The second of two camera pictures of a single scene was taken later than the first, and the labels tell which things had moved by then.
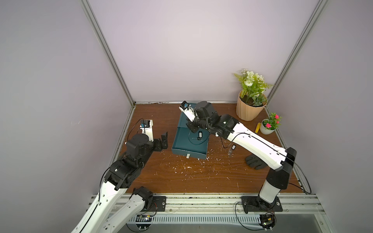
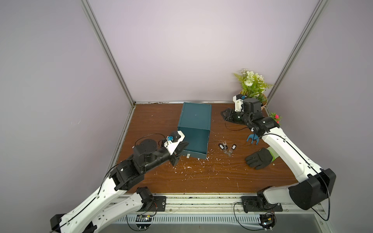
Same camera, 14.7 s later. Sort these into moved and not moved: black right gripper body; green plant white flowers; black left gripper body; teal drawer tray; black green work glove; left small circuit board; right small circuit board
Moved: black left gripper body; black right gripper body
Not moved: black green work glove; teal drawer tray; right small circuit board; green plant white flowers; left small circuit board
